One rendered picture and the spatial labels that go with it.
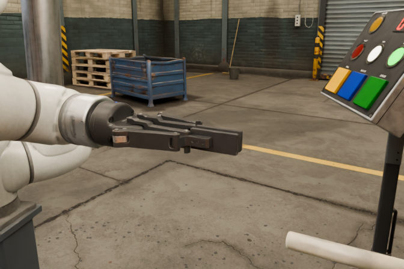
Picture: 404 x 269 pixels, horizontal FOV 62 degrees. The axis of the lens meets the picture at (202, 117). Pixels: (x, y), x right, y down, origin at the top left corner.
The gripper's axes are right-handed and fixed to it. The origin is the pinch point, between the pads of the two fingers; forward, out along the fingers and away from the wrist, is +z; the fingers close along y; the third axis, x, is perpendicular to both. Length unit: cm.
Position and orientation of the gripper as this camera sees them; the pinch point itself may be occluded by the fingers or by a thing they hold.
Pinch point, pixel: (216, 139)
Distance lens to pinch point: 47.5
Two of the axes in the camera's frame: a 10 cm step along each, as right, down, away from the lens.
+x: 0.0, -9.7, -2.5
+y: -4.4, 2.2, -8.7
